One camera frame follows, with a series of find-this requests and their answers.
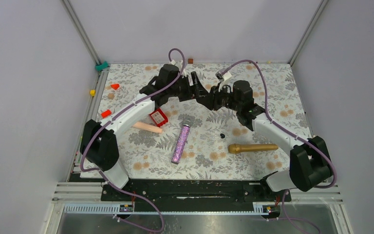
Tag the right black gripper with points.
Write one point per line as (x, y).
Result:
(215, 94)

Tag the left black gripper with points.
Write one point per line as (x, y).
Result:
(194, 91)

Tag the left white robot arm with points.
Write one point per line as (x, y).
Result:
(99, 144)

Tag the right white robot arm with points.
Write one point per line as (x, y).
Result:
(310, 163)

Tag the red toy block tray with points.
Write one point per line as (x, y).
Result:
(158, 117)

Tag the gold microphone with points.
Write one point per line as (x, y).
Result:
(240, 148)

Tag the peach pink microphone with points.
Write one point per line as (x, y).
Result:
(147, 127)

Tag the purple glitter microphone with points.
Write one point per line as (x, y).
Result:
(180, 144)

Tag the red triangular block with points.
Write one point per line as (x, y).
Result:
(115, 86)

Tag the red rectangular block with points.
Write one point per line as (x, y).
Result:
(106, 113)

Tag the teal clamp block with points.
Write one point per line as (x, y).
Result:
(102, 66)

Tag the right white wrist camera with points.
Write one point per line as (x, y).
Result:
(223, 77)

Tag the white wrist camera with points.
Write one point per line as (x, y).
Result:
(180, 65)
(223, 77)

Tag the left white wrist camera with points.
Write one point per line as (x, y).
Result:
(180, 65)

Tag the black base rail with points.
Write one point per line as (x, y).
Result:
(193, 195)

